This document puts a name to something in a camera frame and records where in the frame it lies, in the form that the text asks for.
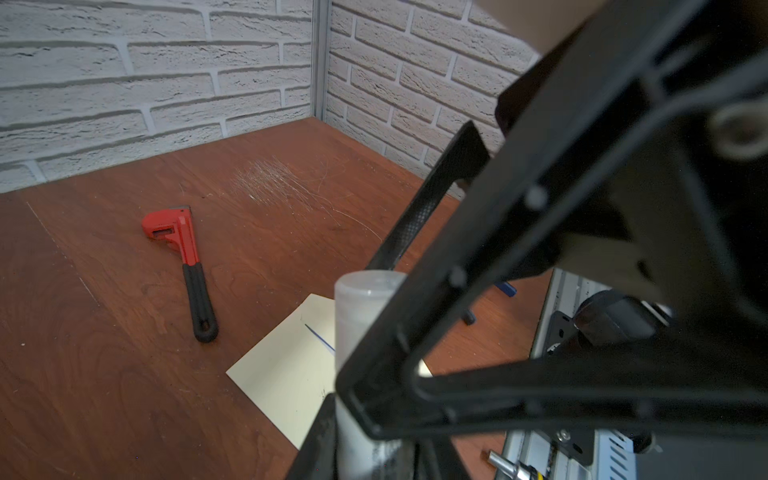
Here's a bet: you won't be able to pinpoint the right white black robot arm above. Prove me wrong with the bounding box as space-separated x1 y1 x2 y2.
336 1 767 439

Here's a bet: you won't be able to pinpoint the black yellow screwdriver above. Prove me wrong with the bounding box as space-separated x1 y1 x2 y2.
487 450 547 480

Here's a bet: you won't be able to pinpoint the cream yellow envelope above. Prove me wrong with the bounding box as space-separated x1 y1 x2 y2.
225 292 434 451

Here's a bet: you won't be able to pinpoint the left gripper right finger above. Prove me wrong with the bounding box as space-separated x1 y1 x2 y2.
416 437 470 480

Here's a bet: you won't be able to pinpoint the aluminium front rail frame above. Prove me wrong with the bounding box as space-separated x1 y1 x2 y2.
494 266 643 480

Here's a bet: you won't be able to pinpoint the red black pipe wrench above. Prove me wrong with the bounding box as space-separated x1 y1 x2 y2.
141 206 219 343

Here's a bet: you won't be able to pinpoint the white letter with blue border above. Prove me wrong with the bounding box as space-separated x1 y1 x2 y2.
304 323 335 356

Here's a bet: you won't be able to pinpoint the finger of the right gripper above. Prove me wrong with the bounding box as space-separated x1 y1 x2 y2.
336 1 767 439
366 121 490 270

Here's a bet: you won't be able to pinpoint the white glue stick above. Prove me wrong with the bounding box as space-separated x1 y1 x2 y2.
334 270 415 479

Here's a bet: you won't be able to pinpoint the blue handled pliers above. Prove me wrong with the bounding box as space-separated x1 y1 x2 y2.
461 281 518 326

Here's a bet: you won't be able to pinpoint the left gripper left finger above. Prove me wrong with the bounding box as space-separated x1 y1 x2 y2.
285 393 337 480

